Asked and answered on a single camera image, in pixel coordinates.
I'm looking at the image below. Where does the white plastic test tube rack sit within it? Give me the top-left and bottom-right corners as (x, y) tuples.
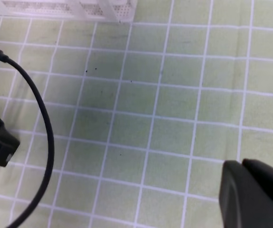
(0, 0), (137, 23)

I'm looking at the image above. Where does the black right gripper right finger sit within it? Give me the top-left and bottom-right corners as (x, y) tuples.
(219, 159), (273, 228)

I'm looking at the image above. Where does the green grid tablecloth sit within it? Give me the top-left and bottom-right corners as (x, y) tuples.
(0, 0), (273, 228)

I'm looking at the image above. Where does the black camera cable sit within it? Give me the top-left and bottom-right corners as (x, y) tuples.
(0, 32), (55, 228)

